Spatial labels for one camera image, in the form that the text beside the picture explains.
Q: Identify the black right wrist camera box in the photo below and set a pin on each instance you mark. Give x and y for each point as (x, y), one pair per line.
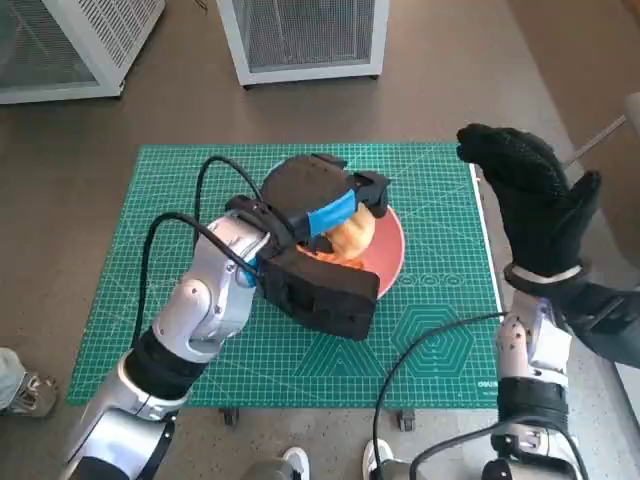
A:
(600, 325)

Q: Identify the person's shoe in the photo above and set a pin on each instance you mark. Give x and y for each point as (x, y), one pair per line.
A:
(35, 397)

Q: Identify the white shoe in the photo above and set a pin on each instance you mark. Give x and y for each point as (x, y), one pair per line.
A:
(372, 457)
(297, 460)

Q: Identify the person's leg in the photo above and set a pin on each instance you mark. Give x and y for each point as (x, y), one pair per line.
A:
(10, 370)

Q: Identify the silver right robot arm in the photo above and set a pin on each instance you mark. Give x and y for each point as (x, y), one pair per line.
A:
(530, 385)

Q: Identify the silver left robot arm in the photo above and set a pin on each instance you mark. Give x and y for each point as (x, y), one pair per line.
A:
(210, 310)

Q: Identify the pink bowl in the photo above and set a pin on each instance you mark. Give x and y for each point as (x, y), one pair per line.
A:
(390, 245)

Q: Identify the round toy bread bun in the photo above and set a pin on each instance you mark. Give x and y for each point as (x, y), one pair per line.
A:
(355, 235)

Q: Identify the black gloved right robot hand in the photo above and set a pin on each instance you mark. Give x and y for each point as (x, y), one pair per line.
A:
(540, 210)

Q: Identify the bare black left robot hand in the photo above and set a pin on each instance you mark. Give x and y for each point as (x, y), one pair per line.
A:
(305, 185)

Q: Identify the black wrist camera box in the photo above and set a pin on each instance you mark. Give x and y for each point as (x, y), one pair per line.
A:
(325, 300)
(600, 325)

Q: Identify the metal table bracket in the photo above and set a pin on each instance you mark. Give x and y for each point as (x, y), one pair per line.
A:
(230, 416)
(406, 420)

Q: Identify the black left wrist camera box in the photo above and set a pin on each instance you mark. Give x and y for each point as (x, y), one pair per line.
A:
(325, 300)

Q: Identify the green cutting mat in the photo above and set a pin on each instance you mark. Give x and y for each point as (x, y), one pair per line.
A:
(440, 225)

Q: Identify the white slatted mesh cabinet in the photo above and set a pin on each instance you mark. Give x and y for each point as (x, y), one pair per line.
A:
(110, 30)

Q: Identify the white panel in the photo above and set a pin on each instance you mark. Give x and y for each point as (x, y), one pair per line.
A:
(630, 380)

